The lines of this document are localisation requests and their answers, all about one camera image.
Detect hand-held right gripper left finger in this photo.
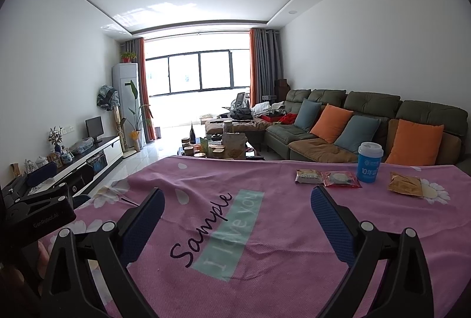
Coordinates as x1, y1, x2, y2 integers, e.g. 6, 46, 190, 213
40, 187, 166, 318

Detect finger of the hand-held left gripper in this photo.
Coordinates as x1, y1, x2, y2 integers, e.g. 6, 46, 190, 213
15, 167, 95, 208
2, 161, 59, 195

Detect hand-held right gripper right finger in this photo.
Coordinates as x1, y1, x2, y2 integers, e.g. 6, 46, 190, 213
310, 185, 435, 318

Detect plant in dark vase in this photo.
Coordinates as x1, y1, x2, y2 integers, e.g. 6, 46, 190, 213
48, 126, 64, 154

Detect clear plastic bag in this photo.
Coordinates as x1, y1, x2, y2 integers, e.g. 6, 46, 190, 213
69, 137, 94, 155

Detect pink floral blanket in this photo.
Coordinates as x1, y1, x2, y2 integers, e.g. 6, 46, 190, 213
37, 155, 471, 318

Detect white black TV cabinet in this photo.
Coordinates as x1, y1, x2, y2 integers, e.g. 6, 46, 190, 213
22, 136, 123, 193

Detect red snack packet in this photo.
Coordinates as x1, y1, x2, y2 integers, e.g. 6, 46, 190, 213
321, 171, 362, 189

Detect brown white snack packet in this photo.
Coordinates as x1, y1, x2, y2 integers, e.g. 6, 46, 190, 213
295, 169, 325, 186

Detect black monitor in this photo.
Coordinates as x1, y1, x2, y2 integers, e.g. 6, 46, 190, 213
85, 116, 104, 144

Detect wooden coat stand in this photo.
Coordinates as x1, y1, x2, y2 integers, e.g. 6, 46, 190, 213
112, 108, 127, 153

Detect blue white lidded cup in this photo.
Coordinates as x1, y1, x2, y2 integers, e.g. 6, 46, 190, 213
356, 142, 384, 183

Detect tall leafy plant yellow pot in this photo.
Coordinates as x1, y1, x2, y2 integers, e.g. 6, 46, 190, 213
123, 80, 152, 152

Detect brown sofa mat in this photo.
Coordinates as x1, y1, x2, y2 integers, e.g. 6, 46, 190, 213
289, 139, 359, 164

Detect golden snack packet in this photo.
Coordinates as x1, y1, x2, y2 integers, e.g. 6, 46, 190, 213
387, 173, 422, 196

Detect blue patterned cloth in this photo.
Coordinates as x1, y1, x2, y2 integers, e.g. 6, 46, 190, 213
96, 84, 120, 112

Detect blue grey cushion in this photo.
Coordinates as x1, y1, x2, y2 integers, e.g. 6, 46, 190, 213
293, 98, 322, 132
334, 115, 381, 154

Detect white standing air conditioner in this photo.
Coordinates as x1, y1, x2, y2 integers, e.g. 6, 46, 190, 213
112, 63, 140, 151

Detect orange cushion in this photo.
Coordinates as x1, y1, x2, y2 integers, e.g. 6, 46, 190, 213
384, 118, 445, 167
310, 104, 354, 144

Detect group of brown jars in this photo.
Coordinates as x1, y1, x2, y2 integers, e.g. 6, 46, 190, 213
182, 136, 227, 158

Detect grey orange curtain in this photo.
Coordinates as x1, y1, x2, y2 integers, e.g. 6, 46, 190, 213
124, 37, 153, 144
249, 28, 282, 107

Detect red cloth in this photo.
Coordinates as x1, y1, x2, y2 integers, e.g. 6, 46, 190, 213
263, 113, 298, 125

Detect brown paper bag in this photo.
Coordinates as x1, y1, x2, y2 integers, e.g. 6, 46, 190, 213
221, 133, 247, 160

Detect white clothes pile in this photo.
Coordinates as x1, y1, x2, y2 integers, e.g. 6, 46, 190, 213
252, 101, 286, 116

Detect black bag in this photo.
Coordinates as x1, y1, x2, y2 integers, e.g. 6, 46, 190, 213
229, 107, 254, 120

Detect wooden cabinet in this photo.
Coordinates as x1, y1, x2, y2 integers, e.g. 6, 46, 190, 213
274, 79, 291, 101

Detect green sectional sofa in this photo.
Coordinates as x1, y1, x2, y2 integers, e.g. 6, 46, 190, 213
265, 89, 471, 168

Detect large balcony window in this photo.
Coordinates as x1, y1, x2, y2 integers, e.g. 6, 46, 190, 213
143, 32, 253, 127

